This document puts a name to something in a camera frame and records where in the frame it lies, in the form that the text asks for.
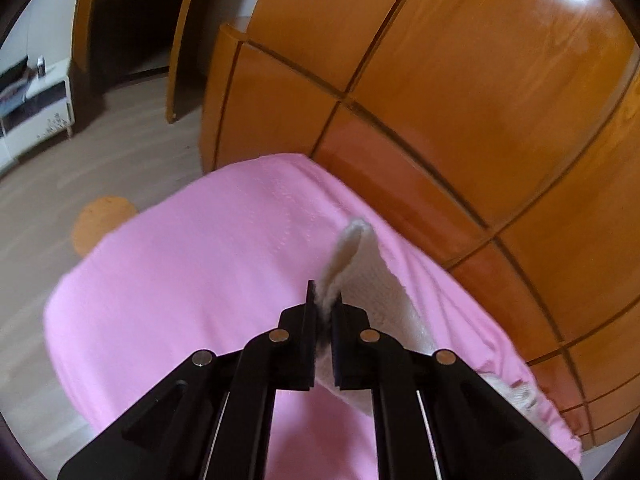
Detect white fluffy towel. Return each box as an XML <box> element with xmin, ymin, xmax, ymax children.
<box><xmin>312</xmin><ymin>217</ymin><xmax>541</xmax><ymax>418</ymax></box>

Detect dark flat item on cabinet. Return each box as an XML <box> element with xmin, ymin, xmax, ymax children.
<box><xmin>0</xmin><ymin>57</ymin><xmax>32</xmax><ymax>108</ymax></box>

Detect wooden wardrobe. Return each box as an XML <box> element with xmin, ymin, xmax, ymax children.
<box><xmin>200</xmin><ymin>0</ymin><xmax>640</xmax><ymax>451</ymax></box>

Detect round orange floor mat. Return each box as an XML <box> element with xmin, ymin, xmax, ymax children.
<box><xmin>71</xmin><ymin>197</ymin><xmax>137</xmax><ymax>259</ymax></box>

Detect pink bed sheet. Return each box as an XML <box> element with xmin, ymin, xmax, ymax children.
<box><xmin>42</xmin><ymin>152</ymin><xmax>583</xmax><ymax>480</ymax></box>

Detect wooden door frame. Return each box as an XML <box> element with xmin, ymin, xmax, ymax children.
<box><xmin>72</xmin><ymin>0</ymin><xmax>103</xmax><ymax>83</ymax></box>

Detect white low cabinet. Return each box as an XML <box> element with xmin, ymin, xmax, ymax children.
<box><xmin>0</xmin><ymin>57</ymin><xmax>76</xmax><ymax>173</ymax></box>

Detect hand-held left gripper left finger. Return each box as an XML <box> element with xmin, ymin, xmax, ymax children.
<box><xmin>57</xmin><ymin>280</ymin><xmax>321</xmax><ymax>480</ymax></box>

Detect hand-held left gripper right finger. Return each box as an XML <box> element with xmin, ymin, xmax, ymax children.
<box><xmin>327</xmin><ymin>292</ymin><xmax>583</xmax><ymax>480</ymax></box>

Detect wooden door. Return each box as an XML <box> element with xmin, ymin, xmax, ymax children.
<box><xmin>166</xmin><ymin>0</ymin><xmax>217</xmax><ymax>125</ymax></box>

